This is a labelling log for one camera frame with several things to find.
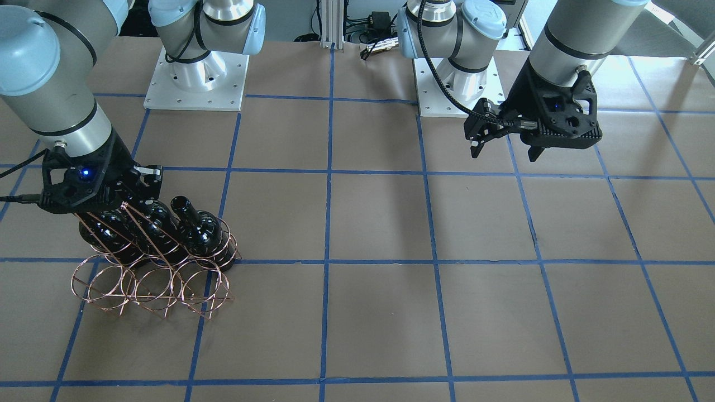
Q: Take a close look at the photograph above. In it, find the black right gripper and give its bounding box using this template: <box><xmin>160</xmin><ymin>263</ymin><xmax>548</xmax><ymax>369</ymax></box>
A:
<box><xmin>39</xmin><ymin>130</ymin><xmax>163</xmax><ymax>214</ymax></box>

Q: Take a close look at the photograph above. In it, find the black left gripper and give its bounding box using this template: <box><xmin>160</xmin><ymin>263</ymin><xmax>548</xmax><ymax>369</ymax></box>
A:
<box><xmin>463</xmin><ymin>61</ymin><xmax>602</xmax><ymax>162</ymax></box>

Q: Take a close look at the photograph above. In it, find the dark glass wine bottle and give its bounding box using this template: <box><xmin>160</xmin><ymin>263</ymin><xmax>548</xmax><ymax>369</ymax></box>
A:
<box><xmin>79</xmin><ymin>211</ymin><xmax>144</xmax><ymax>266</ymax></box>

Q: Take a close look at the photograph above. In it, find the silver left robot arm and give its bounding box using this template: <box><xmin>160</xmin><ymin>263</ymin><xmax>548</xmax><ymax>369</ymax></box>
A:
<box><xmin>396</xmin><ymin>1</ymin><xmax>646</xmax><ymax>162</ymax></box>

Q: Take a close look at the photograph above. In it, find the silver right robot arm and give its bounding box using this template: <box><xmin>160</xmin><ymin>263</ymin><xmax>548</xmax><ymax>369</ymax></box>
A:
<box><xmin>1</xmin><ymin>1</ymin><xmax>266</xmax><ymax>214</ymax></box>

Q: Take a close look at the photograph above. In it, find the dark wine bottle in basket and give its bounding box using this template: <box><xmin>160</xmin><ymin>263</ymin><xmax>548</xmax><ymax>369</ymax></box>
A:
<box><xmin>131</xmin><ymin>201</ymin><xmax>188</xmax><ymax>265</ymax></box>

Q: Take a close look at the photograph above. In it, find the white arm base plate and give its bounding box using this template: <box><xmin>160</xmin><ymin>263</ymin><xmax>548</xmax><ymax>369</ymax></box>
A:
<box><xmin>144</xmin><ymin>49</ymin><xmax>250</xmax><ymax>112</ymax></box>
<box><xmin>413</xmin><ymin>58</ymin><xmax>505</xmax><ymax>118</ymax></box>

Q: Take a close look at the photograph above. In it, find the copper wire wine basket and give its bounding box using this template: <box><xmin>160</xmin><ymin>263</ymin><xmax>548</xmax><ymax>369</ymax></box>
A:
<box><xmin>71</xmin><ymin>203</ymin><xmax>241</xmax><ymax>318</ymax></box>

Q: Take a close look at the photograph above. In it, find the aluminium frame post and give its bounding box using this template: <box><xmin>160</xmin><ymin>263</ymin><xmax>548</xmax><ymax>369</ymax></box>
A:
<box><xmin>319</xmin><ymin>0</ymin><xmax>345</xmax><ymax>51</ymax></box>

